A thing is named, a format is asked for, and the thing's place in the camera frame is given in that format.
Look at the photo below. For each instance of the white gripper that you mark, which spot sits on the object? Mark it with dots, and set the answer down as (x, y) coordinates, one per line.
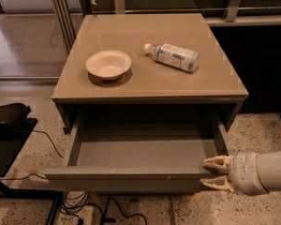
(244, 172)

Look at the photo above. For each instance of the grey top drawer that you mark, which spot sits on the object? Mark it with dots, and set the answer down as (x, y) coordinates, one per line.
(157, 158)

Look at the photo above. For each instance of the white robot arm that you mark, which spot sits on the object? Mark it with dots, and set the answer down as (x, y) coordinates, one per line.
(270, 174)

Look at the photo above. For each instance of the grey drawer cabinet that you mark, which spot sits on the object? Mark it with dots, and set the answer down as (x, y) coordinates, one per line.
(149, 92)

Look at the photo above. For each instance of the clear plastic water bottle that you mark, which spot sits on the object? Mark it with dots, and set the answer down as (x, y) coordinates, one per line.
(173, 56)

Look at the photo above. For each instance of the white paper bowl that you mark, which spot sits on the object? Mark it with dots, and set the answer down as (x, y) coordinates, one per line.
(108, 65)

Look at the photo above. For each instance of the black equipment stand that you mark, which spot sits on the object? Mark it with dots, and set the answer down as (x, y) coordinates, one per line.
(15, 129)

